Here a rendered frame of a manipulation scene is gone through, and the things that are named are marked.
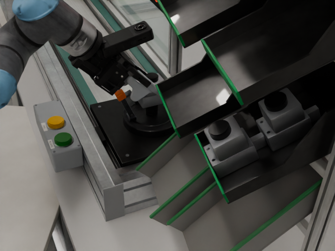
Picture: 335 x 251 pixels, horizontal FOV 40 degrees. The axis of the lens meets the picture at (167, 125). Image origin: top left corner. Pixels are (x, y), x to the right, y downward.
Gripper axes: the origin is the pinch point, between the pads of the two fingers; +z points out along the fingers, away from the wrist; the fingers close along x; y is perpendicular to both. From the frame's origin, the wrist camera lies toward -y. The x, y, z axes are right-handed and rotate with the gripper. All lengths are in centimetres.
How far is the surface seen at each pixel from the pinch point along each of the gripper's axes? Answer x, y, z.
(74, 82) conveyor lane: -28.7, 18.1, 1.9
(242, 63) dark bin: 42, -15, -25
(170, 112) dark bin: 26.5, -1.8, -14.2
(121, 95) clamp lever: 1.0, 6.5, -4.9
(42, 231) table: 13.8, 37.9, -5.3
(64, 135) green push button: -2.2, 22.7, -6.9
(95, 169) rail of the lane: 10.3, 21.0, -3.6
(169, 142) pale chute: 21.2, 3.9, -4.1
